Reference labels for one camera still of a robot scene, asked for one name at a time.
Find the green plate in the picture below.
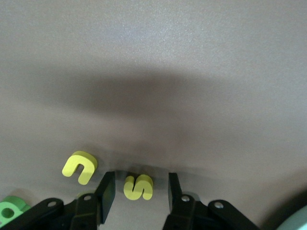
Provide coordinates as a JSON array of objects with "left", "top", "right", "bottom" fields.
[{"left": 275, "top": 213, "right": 307, "bottom": 230}]

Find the green letter b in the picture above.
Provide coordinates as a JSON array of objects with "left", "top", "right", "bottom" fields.
[{"left": 0, "top": 195, "right": 32, "bottom": 228}]

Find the yellow letter u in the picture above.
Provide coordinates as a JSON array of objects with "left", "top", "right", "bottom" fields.
[{"left": 61, "top": 150, "right": 98, "bottom": 185}]

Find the yellow letter s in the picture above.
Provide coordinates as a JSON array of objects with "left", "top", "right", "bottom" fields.
[{"left": 123, "top": 174, "right": 154, "bottom": 201}]

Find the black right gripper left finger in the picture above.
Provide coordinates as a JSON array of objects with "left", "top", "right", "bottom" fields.
[{"left": 0, "top": 171, "right": 116, "bottom": 230}]

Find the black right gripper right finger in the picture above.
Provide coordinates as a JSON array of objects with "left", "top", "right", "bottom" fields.
[{"left": 163, "top": 172, "right": 261, "bottom": 230}]

